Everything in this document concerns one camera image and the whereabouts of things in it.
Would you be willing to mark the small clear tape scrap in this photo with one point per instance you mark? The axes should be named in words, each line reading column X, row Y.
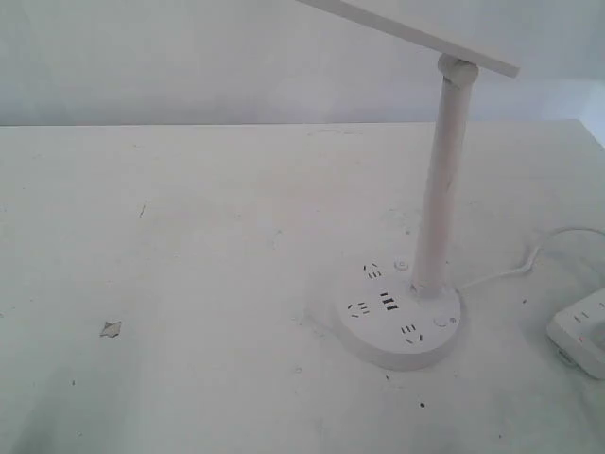
column 111, row 330

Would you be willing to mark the white power strip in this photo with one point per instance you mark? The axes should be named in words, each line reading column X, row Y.
column 578, row 331

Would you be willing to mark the white desk lamp with sockets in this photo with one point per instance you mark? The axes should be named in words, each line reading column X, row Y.
column 408, row 318

